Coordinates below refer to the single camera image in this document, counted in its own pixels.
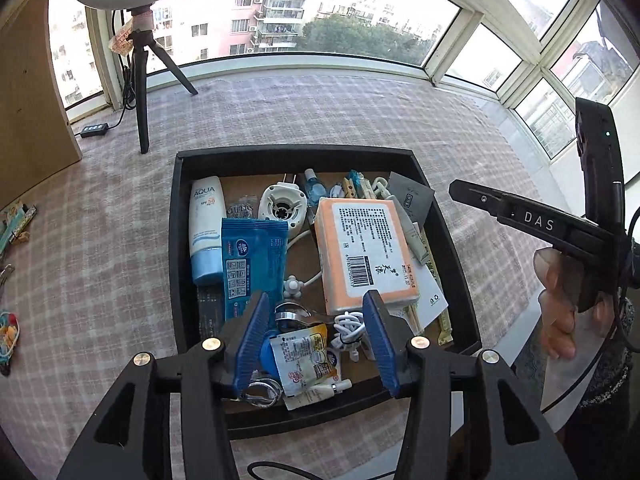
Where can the orange crab toy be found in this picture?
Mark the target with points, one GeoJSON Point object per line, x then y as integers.
{"type": "Point", "coordinates": [7, 335]}

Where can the silver spring clip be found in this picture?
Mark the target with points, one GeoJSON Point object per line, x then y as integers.
{"type": "Point", "coordinates": [5, 275]}

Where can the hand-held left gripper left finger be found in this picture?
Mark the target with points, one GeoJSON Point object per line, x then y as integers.
{"type": "Point", "coordinates": [247, 345]}

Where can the white plastic hook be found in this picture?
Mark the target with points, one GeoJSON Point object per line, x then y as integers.
{"type": "Point", "coordinates": [380, 186]}

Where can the white mini fan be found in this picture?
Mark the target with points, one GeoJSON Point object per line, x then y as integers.
{"type": "Point", "coordinates": [282, 205]}

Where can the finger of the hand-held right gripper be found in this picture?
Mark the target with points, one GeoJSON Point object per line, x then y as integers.
{"type": "Point", "coordinates": [535, 220]}

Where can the brown wooden clothespin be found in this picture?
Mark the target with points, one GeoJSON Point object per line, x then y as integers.
{"type": "Point", "coordinates": [342, 191]}

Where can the white flower-shaped knob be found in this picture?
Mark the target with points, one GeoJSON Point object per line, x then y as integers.
{"type": "Point", "coordinates": [293, 287]}

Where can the orange tissue pack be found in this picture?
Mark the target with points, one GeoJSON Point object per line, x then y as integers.
{"type": "Point", "coordinates": [365, 255]}

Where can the black storage tray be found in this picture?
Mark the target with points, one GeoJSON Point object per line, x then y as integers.
{"type": "Point", "coordinates": [182, 260]}

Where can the paper chopstick sleeve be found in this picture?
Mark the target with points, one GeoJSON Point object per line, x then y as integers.
{"type": "Point", "coordinates": [444, 329]}

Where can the small blue bottle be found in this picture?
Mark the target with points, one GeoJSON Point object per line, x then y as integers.
{"type": "Point", "coordinates": [314, 187]}

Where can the large wooden board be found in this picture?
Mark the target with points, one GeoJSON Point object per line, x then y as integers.
{"type": "Point", "coordinates": [30, 110]}

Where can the dark grey square sachet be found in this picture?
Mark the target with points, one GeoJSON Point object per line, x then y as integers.
{"type": "Point", "coordinates": [411, 197]}

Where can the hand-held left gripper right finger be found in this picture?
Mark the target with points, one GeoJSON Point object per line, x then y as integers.
{"type": "Point", "coordinates": [382, 345]}

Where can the teal packet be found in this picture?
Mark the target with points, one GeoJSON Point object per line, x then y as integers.
{"type": "Point", "coordinates": [12, 222]}

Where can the white window frame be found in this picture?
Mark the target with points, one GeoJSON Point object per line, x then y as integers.
{"type": "Point", "coordinates": [470, 25]}

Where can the clear printed sachet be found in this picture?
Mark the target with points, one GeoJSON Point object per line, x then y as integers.
{"type": "Point", "coordinates": [240, 210]}

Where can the white paper card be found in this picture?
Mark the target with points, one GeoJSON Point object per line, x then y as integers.
{"type": "Point", "coordinates": [430, 300]}

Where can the black packet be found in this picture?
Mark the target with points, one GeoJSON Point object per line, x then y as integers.
{"type": "Point", "coordinates": [210, 310]}

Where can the small white tube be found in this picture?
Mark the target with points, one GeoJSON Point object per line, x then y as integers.
{"type": "Point", "coordinates": [325, 390]}

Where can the yellow white snack packet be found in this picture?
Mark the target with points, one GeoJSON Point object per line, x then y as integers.
{"type": "Point", "coordinates": [300, 360]}

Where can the blue wet wipes packet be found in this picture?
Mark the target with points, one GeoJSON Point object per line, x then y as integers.
{"type": "Point", "coordinates": [252, 265]}

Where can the person's right hand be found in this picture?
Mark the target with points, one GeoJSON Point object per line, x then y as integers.
{"type": "Point", "coordinates": [560, 310]}

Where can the white blue sunscreen tube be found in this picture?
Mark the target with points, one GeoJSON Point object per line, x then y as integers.
{"type": "Point", "coordinates": [205, 230]}

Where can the person's right forearm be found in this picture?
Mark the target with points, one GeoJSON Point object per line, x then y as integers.
{"type": "Point", "coordinates": [607, 375]}

